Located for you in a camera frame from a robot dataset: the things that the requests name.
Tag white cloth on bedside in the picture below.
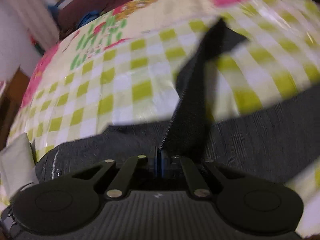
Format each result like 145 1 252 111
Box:
1 133 39 199

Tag wooden bedside table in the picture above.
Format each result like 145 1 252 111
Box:
1 67 30 150

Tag dark grey pants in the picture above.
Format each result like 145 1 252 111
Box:
35 20 319 183

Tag beige curtain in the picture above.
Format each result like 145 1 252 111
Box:
0 0 68 53

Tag green checkered floral bedsheet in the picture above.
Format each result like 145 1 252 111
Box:
1 0 319 239

